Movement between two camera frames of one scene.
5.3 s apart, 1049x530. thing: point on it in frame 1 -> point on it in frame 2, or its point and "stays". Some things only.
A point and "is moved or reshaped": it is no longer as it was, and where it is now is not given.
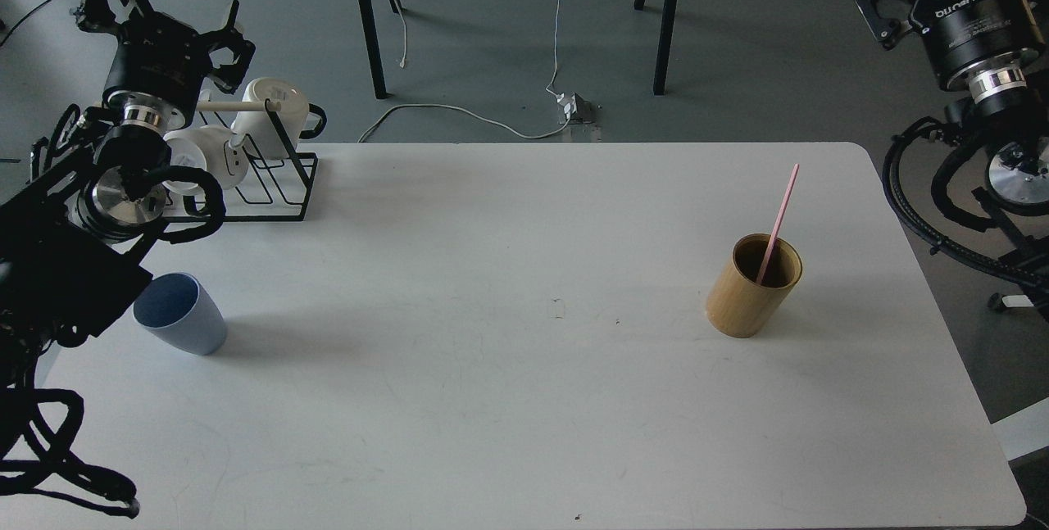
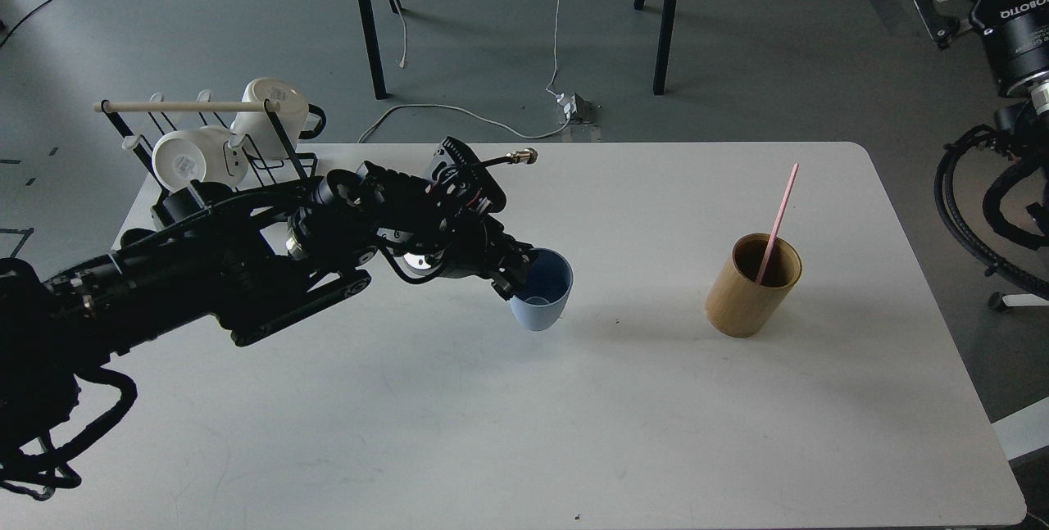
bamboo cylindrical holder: x=736 y=304 stays
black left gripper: x=158 y=53 -> x=448 y=222
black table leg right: x=669 y=5 stays
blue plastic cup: x=174 y=307 is moved or reshaped
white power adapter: x=574 y=109 stays
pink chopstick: x=777 y=224 stays
